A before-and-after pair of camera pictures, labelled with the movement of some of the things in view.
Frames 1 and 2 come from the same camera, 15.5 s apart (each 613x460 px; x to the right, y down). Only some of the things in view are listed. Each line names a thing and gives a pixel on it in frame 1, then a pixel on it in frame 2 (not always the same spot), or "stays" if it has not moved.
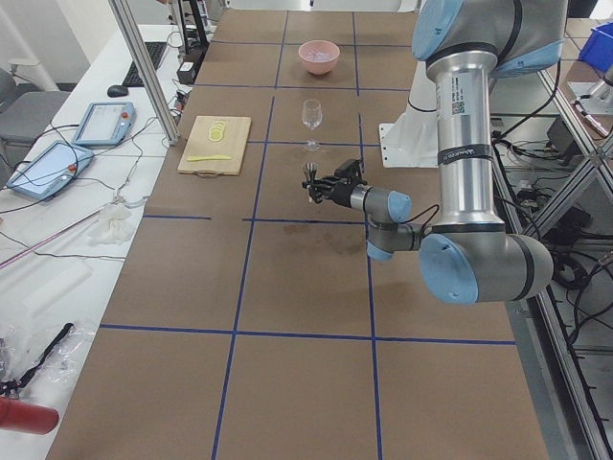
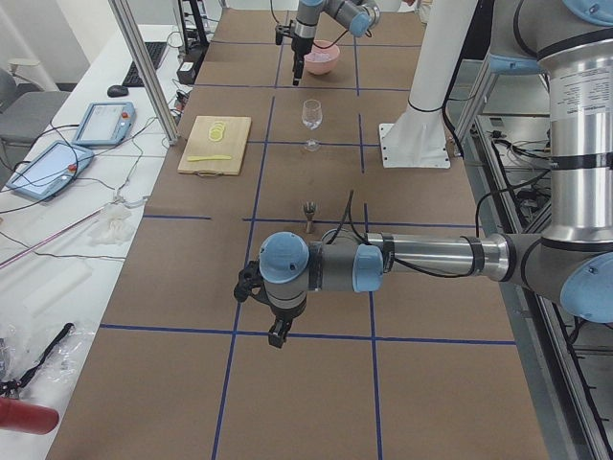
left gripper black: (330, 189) → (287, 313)
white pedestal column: (412, 142) stays
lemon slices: (215, 132) stays
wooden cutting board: (199, 144) stays
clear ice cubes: (317, 56) stays
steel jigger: (309, 169) → (309, 209)
